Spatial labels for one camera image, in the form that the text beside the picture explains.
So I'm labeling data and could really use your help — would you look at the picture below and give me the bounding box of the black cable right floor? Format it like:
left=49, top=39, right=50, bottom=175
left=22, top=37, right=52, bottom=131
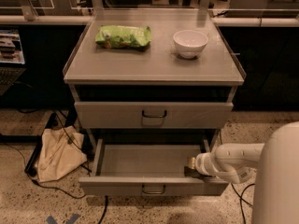
left=231, top=182, right=256, bottom=224

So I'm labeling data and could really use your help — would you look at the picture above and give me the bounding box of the grey drawer cabinet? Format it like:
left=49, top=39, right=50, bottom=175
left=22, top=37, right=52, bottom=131
left=62, top=8, right=247, bottom=147

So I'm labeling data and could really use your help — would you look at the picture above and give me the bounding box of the white ceramic bowl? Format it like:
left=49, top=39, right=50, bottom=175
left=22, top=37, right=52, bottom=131
left=173, top=30, right=208, bottom=59

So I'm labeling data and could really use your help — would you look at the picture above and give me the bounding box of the grey top drawer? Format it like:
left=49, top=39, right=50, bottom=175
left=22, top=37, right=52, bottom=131
left=75, top=102, right=233, bottom=129

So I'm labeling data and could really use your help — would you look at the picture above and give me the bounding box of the beige cloth tote bag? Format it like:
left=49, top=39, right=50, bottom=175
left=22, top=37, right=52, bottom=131
left=37, top=126, right=87, bottom=182

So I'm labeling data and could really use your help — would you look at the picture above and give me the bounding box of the black cable left floor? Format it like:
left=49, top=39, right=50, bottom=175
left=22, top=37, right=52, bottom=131
left=0, top=109, right=109, bottom=224

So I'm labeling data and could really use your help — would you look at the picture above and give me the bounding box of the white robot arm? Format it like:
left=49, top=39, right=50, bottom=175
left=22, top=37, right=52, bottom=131
left=185, top=121, right=299, bottom=224

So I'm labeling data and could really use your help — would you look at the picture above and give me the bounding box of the open laptop computer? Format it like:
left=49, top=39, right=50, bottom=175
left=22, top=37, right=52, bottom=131
left=0, top=29, right=26, bottom=95

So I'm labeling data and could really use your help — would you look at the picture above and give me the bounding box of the grey drawer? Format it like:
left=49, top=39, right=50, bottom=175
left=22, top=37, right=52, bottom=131
left=79, top=140, right=228, bottom=196
left=75, top=102, right=233, bottom=129

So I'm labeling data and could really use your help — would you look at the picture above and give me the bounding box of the white counter rail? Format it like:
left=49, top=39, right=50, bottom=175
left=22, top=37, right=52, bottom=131
left=0, top=15, right=299, bottom=27

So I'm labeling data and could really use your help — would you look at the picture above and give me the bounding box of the yellowish white gripper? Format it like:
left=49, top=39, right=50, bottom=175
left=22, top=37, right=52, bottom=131
left=184, top=157, right=202, bottom=177

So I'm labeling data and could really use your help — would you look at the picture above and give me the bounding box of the green snack bag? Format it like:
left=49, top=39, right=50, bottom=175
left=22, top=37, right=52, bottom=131
left=95, top=25, right=151, bottom=49

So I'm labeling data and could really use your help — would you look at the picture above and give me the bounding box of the black cable floor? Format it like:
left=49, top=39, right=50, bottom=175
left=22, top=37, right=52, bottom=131
left=231, top=182, right=256, bottom=224
left=0, top=109, right=109, bottom=224

